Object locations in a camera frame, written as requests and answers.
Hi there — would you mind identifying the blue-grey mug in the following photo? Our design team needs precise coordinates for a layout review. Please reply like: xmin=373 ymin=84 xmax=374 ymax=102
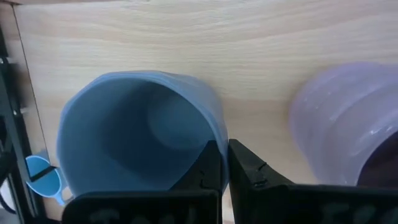
xmin=55 ymin=70 xmax=230 ymax=200

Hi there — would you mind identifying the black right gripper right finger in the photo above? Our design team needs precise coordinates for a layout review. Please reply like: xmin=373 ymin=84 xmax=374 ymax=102
xmin=228 ymin=139 xmax=398 ymax=224

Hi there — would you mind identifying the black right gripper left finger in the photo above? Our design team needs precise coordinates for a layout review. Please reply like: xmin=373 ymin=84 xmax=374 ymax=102
xmin=62 ymin=139 xmax=223 ymax=224

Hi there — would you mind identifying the pink ribbed mug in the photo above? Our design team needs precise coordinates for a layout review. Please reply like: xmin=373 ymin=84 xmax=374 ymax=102
xmin=287 ymin=61 xmax=398 ymax=189

